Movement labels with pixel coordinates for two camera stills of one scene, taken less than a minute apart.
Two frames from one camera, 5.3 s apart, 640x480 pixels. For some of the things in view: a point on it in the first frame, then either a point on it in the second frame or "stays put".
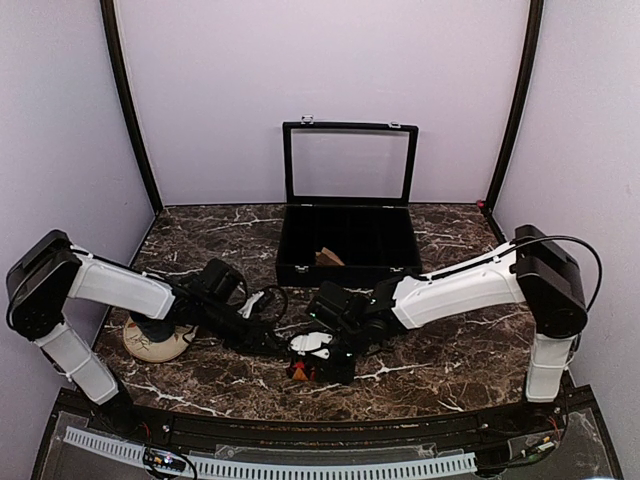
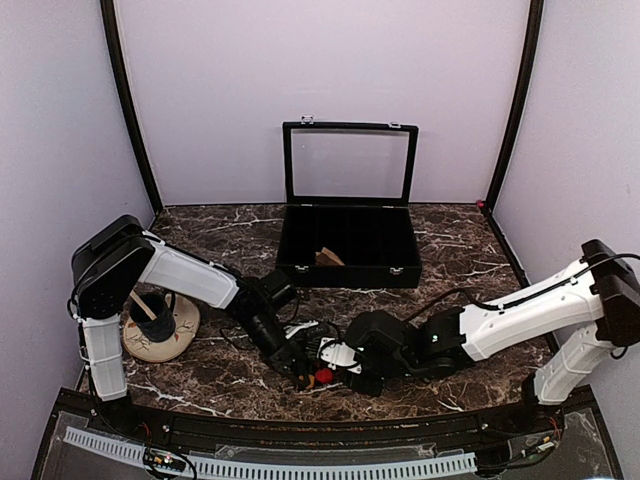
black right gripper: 343,375 → 368,388
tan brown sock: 326,257 stays put
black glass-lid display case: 348,187 stays put
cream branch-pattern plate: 144,348 stays put
